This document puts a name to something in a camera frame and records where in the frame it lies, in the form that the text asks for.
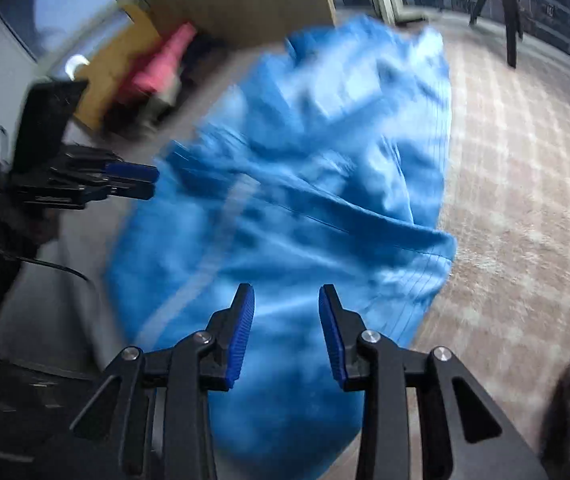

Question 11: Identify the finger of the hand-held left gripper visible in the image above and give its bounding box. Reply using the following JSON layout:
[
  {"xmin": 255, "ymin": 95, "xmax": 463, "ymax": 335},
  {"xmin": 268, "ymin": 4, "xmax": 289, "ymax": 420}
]
[
  {"xmin": 50, "ymin": 147, "xmax": 160, "ymax": 183},
  {"xmin": 15, "ymin": 183, "xmax": 156, "ymax": 208}
]

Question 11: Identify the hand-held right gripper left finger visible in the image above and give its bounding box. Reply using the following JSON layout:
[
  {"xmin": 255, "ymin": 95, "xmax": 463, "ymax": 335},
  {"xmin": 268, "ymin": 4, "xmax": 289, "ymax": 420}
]
[{"xmin": 40, "ymin": 282, "xmax": 256, "ymax": 480}]

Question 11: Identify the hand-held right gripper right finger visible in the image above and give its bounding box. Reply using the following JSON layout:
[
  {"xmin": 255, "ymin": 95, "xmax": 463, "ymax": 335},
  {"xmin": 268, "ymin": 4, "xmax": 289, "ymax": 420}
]
[{"xmin": 318, "ymin": 284, "xmax": 548, "ymax": 480}]

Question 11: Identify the blue zip coat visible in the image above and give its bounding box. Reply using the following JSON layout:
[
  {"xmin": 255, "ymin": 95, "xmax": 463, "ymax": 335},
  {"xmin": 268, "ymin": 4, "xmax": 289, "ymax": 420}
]
[{"xmin": 105, "ymin": 15, "xmax": 458, "ymax": 480}]

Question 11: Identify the yellow wooden plank panel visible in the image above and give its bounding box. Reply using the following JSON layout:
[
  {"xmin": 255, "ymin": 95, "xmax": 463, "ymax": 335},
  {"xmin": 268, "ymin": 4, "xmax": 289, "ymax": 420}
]
[{"xmin": 72, "ymin": 5, "xmax": 160, "ymax": 131}]

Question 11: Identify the beige knit sweater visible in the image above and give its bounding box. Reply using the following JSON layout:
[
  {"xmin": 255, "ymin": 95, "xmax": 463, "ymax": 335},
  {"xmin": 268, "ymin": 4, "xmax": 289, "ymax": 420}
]
[{"xmin": 145, "ymin": 80, "xmax": 186, "ymax": 121}]

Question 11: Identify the pink garment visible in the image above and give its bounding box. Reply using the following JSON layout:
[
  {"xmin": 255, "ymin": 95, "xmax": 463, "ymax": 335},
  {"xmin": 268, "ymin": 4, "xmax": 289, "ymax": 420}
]
[{"xmin": 120, "ymin": 22, "xmax": 198, "ymax": 96}]

